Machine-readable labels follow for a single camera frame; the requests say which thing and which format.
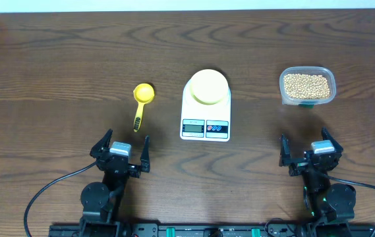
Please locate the yellow measuring scoop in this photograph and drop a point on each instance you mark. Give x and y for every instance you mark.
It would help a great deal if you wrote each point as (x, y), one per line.
(144, 93)

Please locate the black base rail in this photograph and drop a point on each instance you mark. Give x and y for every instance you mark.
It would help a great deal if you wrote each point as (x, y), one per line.
(159, 230)

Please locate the clear plastic container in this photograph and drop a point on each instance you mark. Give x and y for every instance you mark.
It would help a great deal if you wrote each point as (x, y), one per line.
(311, 70)

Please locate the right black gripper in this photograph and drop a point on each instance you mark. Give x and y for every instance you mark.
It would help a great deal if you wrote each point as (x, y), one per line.
(298, 165)

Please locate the pale yellow bowl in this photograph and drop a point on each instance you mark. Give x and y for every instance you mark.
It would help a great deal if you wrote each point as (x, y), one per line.
(208, 87)

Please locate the soybeans in container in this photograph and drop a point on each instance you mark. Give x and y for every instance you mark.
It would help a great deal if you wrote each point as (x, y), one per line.
(305, 86)

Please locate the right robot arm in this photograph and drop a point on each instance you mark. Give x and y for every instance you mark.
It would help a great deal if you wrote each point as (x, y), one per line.
(331, 205)

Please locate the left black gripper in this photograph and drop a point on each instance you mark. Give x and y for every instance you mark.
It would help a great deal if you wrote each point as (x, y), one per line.
(145, 164)

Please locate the white digital kitchen scale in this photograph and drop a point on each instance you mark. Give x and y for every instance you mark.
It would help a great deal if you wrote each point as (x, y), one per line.
(211, 123)

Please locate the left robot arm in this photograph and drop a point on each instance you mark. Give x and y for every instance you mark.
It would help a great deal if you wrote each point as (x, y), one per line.
(101, 200)

